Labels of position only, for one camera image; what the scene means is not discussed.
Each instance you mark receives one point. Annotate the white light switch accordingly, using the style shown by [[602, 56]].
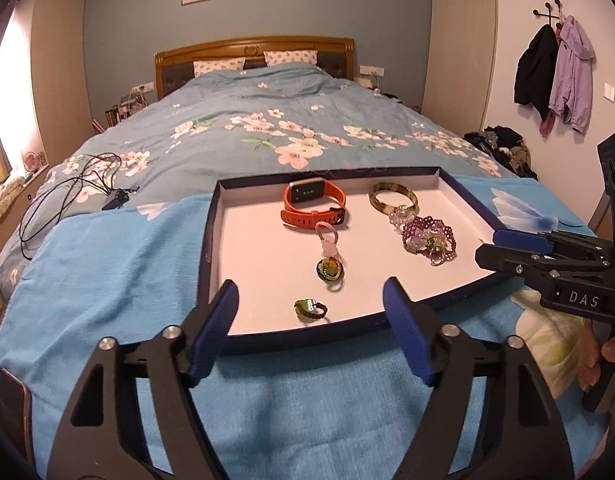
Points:
[[610, 92]]

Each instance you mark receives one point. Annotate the blue floral duvet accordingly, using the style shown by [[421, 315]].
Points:
[[237, 100]]

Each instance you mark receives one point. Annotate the blue flower print blanket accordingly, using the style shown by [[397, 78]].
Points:
[[112, 270]]

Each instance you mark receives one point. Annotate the green yellow round pendant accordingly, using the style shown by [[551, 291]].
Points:
[[330, 269]]

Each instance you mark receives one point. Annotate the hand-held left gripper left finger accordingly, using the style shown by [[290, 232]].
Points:
[[217, 320]]

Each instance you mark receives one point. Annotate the white wall socket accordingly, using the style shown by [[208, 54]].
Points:
[[371, 70], [141, 87]]

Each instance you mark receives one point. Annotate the pink phone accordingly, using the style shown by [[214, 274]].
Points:
[[12, 405]]

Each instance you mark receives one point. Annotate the purple jacket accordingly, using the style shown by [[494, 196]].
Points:
[[572, 75]]

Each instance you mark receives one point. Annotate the pile of dark clothes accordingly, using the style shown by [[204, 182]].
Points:
[[502, 147]]

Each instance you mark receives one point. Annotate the white tray with dark rim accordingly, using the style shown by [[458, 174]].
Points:
[[257, 270]]

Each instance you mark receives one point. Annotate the orange smartwatch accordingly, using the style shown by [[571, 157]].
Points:
[[337, 192]]

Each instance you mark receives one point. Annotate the wooden headboard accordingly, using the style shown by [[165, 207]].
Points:
[[212, 50]]

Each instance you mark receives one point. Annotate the cream knitted cushion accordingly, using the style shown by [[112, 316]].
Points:
[[2, 200]]

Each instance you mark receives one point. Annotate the tortoiseshell bangle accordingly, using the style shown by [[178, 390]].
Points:
[[382, 206]]

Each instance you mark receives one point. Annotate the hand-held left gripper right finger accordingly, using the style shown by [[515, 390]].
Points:
[[402, 320]]

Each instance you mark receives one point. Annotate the black jacket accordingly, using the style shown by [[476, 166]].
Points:
[[535, 75]]

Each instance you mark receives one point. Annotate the bedside clutter of bottles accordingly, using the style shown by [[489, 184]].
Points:
[[122, 112]]

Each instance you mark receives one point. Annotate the black power adapter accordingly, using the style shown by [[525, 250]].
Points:
[[115, 200]]

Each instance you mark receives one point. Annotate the black wall hook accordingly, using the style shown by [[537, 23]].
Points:
[[550, 10]]

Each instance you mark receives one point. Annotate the patterned white pillow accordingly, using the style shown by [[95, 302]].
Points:
[[290, 57], [217, 66]]

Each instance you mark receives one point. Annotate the beige wardrobe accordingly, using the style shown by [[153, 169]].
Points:
[[460, 45]]

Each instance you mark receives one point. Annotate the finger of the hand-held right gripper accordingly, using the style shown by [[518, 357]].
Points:
[[512, 237], [507, 260]]

